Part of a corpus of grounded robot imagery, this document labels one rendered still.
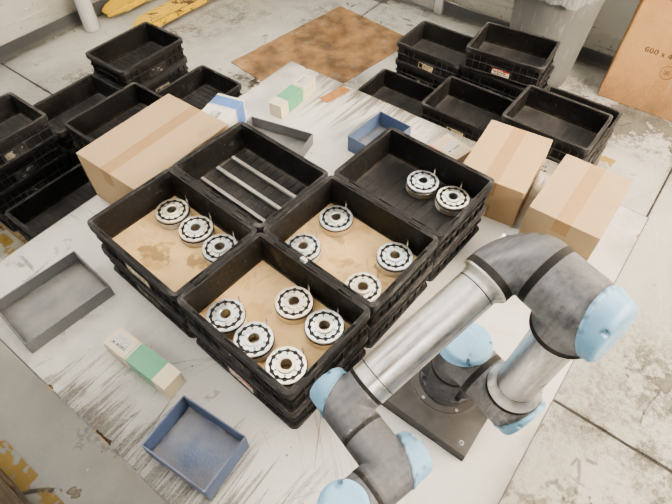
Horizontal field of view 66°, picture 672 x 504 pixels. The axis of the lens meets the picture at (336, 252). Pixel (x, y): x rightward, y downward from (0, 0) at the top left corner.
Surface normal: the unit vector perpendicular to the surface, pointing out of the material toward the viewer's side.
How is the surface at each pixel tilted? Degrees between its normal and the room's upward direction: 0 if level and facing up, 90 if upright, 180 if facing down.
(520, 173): 0
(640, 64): 75
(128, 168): 0
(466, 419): 4
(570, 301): 46
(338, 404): 27
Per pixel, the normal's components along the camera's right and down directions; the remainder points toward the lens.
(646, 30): -0.59, 0.47
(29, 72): 0.00, -0.62
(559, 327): -0.79, 0.43
